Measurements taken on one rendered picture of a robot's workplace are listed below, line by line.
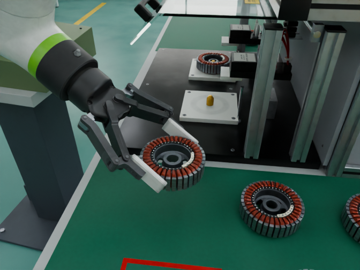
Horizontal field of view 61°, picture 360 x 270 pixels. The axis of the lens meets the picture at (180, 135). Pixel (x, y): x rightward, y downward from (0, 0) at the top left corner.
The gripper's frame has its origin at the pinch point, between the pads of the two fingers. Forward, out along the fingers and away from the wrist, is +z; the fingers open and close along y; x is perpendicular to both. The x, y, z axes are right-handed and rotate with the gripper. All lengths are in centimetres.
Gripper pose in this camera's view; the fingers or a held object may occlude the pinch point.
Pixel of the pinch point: (171, 158)
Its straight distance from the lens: 53.3
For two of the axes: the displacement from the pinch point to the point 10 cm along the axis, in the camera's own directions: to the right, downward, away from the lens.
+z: 7.6, 6.5, -0.1
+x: 4.6, -5.5, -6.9
